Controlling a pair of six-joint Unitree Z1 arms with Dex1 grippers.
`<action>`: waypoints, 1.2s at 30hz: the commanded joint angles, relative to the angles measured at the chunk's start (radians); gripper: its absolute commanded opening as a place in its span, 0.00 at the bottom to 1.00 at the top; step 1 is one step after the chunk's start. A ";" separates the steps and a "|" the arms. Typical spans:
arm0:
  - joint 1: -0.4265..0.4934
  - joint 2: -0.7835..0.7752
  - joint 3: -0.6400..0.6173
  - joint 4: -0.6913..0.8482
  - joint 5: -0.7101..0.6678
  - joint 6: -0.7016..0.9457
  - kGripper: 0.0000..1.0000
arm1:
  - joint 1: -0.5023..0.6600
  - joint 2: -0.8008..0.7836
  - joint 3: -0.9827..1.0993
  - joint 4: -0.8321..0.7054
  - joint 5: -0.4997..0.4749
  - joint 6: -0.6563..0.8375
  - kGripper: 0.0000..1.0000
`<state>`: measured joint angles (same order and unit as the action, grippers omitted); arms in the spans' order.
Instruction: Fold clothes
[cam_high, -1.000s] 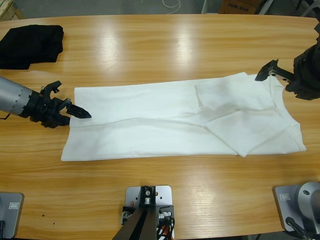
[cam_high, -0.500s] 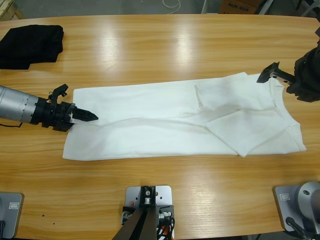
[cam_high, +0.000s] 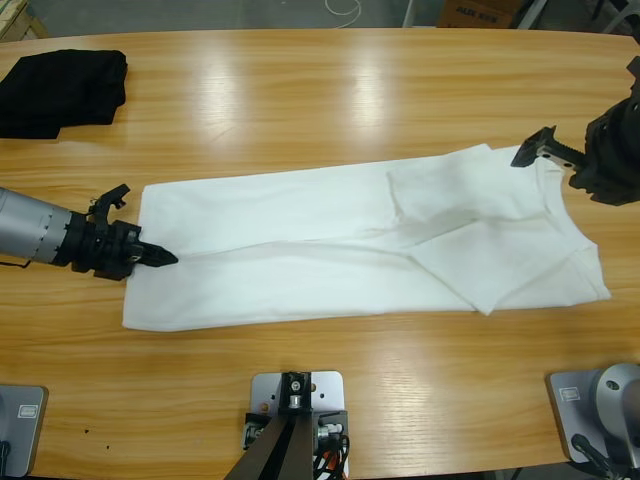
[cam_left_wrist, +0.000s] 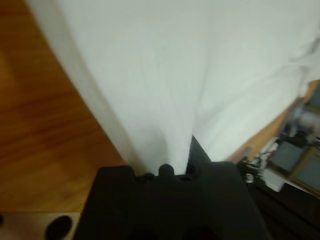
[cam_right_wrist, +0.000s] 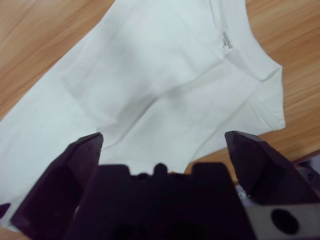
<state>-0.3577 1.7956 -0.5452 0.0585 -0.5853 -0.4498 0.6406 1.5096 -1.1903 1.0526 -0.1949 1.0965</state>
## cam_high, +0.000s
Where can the dark camera post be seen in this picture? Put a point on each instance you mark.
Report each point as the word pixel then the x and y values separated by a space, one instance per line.
pixel 270 455

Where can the folded black clothes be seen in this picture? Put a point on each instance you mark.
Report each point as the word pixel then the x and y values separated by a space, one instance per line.
pixel 50 95

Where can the cardboard box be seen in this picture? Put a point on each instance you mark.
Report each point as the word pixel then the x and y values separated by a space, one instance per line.
pixel 475 12

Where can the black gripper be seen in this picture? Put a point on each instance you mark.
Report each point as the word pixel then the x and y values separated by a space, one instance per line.
pixel 100 247
pixel 615 155

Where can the grey metal frame leg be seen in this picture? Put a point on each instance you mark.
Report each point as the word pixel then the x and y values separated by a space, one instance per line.
pixel 531 12

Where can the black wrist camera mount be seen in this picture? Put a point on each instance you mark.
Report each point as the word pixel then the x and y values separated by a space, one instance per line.
pixel 635 75
pixel 112 195

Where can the white Unitree t-shirt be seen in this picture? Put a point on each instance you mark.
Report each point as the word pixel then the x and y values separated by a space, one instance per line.
pixel 300 250

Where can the black clamp with pulley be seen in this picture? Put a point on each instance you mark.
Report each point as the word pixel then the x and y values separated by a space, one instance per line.
pixel 295 387

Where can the black side bracket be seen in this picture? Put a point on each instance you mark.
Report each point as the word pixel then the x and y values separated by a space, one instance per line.
pixel 332 425
pixel 257 425

